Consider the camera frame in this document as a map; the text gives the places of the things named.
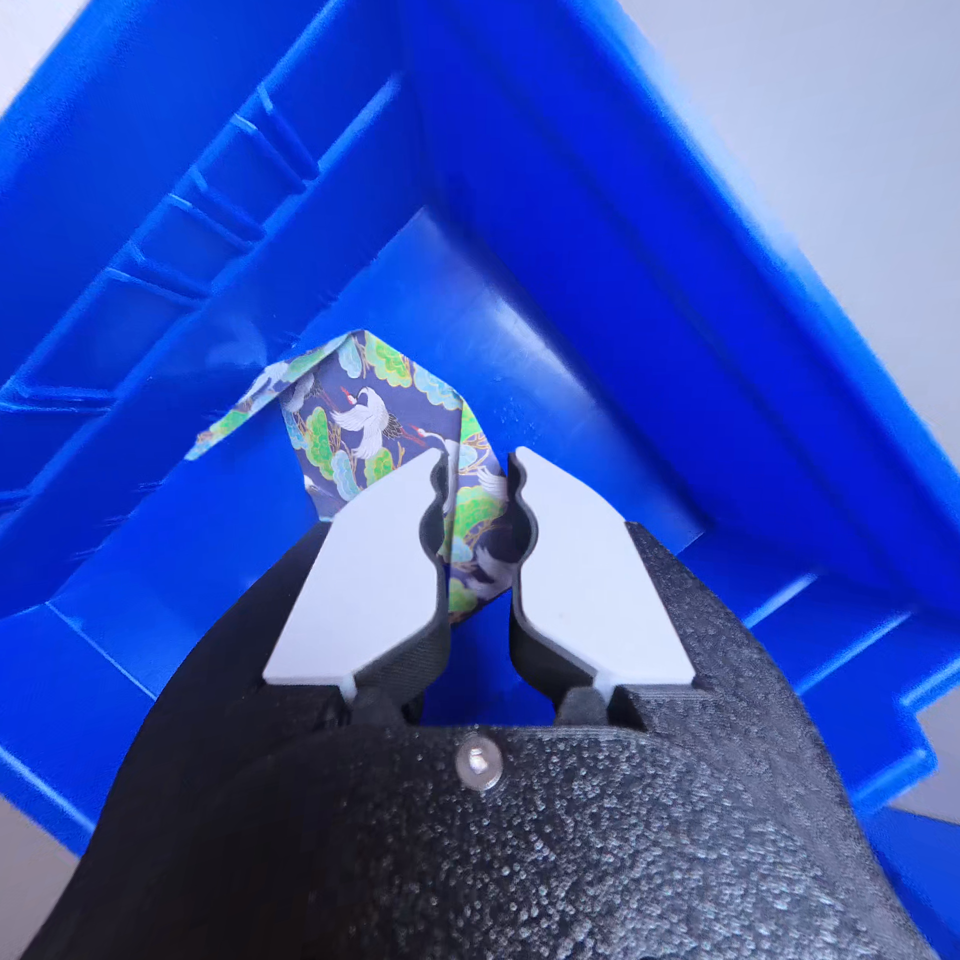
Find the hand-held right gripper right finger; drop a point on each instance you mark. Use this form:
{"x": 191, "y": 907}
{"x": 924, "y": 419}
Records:
{"x": 600, "y": 593}

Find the purple crane patterned paper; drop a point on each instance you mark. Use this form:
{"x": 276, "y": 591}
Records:
{"x": 368, "y": 420}

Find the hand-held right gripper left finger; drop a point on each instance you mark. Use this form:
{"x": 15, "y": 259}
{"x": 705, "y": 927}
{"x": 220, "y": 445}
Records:
{"x": 360, "y": 593}

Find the blue plastic bin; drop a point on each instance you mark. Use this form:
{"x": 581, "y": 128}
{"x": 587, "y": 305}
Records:
{"x": 918, "y": 893}
{"x": 600, "y": 300}

